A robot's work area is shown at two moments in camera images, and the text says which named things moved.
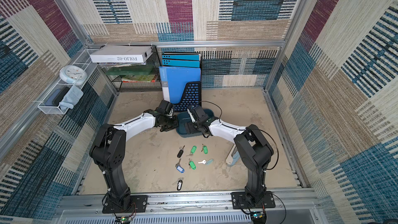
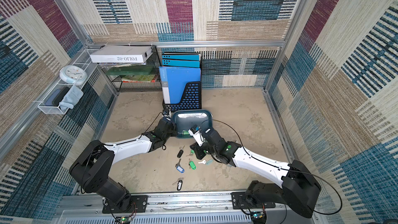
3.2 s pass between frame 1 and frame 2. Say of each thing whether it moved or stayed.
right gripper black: moved
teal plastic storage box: stayed
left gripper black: moved
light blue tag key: stayed
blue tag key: stayed
